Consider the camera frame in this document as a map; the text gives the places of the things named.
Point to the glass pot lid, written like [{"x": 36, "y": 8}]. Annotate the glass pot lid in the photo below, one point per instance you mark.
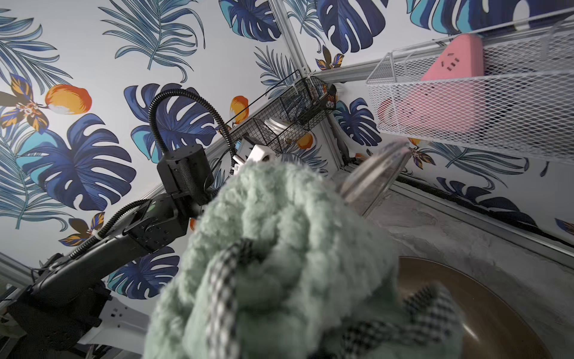
[{"x": 364, "y": 188}]

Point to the green fluffy cloth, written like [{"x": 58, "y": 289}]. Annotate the green fluffy cloth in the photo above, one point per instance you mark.
[{"x": 280, "y": 267}]

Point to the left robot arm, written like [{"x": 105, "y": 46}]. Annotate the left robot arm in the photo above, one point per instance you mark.
[{"x": 68, "y": 303}]

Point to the pink triangular object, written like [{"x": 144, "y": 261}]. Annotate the pink triangular object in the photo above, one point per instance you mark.
[{"x": 445, "y": 100}]

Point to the white mesh shelf basket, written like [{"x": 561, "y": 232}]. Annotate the white mesh shelf basket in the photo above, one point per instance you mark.
[{"x": 507, "y": 89}]

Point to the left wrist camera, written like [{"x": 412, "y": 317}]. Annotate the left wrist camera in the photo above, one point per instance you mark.
[{"x": 252, "y": 154}]

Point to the black wire basket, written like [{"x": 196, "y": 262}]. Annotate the black wire basket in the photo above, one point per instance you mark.
[{"x": 299, "y": 107}]

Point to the frying pan with cream handle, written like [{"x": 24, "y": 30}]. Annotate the frying pan with cream handle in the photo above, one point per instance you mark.
[{"x": 492, "y": 329}]

